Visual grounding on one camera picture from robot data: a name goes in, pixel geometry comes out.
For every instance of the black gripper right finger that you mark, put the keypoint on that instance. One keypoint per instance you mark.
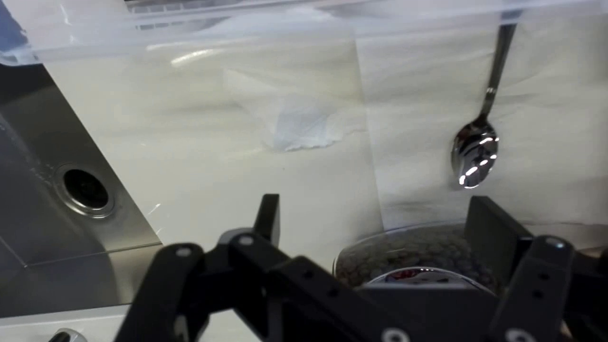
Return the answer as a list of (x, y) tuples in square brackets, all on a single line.
[(496, 239)]

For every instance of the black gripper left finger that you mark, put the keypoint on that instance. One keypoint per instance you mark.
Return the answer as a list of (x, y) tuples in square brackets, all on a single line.
[(266, 220)]

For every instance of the white tissue sheet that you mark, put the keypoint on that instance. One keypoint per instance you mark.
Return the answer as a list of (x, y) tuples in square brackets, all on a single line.
[(511, 110)]

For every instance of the round dark container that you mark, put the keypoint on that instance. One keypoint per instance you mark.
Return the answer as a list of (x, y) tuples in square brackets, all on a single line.
[(409, 255)]

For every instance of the metal spoon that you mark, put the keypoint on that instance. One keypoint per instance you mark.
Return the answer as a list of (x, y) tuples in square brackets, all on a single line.
[(475, 144)]

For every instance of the stainless steel sink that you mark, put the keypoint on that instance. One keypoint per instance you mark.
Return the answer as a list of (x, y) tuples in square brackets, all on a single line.
[(71, 236)]

